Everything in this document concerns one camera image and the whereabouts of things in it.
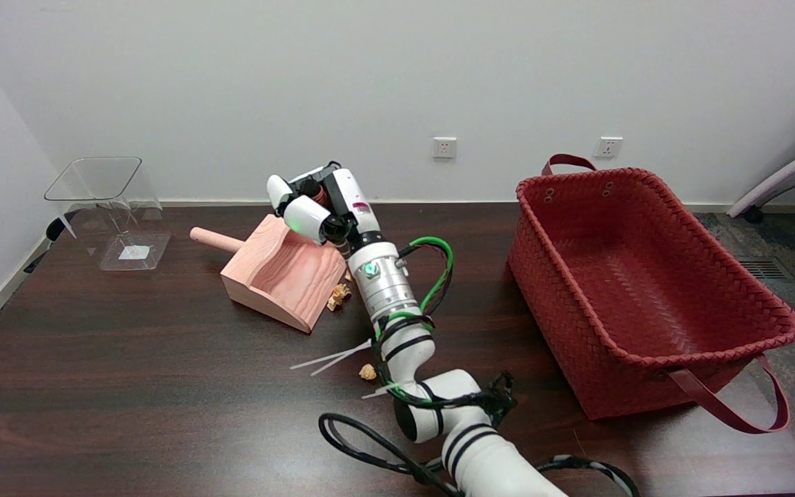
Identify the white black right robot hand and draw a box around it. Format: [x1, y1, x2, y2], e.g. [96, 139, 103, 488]
[266, 161, 383, 249]

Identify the pink wooden dustpan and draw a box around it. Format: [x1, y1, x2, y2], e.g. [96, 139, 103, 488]
[189, 214, 353, 334]

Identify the clear plastic container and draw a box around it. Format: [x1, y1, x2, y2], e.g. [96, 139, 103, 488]
[43, 157, 172, 272]

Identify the red woven basket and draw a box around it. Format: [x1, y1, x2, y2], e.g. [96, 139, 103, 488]
[506, 153, 795, 434]

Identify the floor vent grille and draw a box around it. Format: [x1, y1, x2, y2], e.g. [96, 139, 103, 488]
[736, 257, 792, 281]

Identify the grey office chair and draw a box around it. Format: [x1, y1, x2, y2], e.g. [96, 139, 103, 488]
[727, 135, 795, 315]

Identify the green robot cable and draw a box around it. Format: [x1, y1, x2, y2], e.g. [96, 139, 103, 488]
[373, 236, 455, 405]

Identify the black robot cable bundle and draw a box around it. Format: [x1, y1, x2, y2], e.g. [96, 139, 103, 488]
[318, 373, 640, 497]

